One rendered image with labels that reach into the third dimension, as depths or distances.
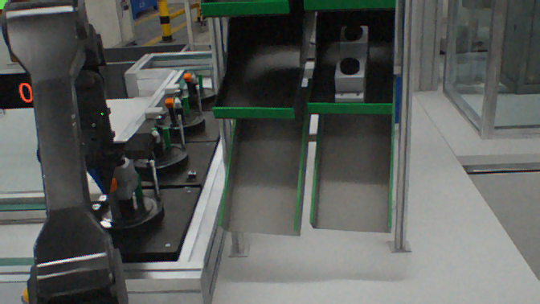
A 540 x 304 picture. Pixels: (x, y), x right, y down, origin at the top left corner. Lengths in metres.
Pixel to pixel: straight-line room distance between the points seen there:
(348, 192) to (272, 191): 0.13
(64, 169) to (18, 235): 0.66
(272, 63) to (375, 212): 0.31
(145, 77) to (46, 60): 1.62
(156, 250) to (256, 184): 0.21
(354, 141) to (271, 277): 0.30
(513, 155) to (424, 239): 0.52
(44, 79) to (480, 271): 0.81
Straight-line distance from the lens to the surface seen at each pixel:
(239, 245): 1.08
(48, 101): 0.58
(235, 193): 0.94
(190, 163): 1.25
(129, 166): 1.01
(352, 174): 0.93
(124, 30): 7.73
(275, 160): 0.94
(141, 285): 0.91
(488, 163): 1.56
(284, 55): 0.95
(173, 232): 0.98
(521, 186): 1.63
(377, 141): 0.96
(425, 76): 2.06
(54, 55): 0.59
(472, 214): 1.24
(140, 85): 2.21
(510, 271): 1.08
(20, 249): 1.16
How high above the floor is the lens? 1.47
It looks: 24 degrees down
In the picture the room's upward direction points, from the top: 4 degrees counter-clockwise
